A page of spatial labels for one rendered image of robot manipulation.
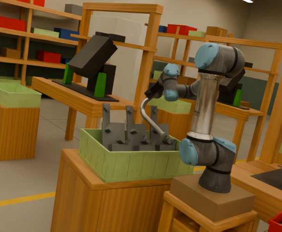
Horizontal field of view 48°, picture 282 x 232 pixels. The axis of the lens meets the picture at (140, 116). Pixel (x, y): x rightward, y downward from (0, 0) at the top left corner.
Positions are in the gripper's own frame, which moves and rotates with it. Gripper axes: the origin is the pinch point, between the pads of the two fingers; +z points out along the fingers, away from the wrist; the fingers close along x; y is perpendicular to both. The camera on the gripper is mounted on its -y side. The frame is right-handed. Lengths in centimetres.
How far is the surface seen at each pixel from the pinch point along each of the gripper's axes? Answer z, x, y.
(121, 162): -15, -21, -46
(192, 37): 398, 115, 358
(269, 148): 15, -77, 51
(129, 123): 6.6, -4.6, -21.7
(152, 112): 10.2, -7.4, -2.6
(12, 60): 458, 305, 23
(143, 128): 12.0, -12.0, -14.0
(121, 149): 3.3, -14.8, -36.6
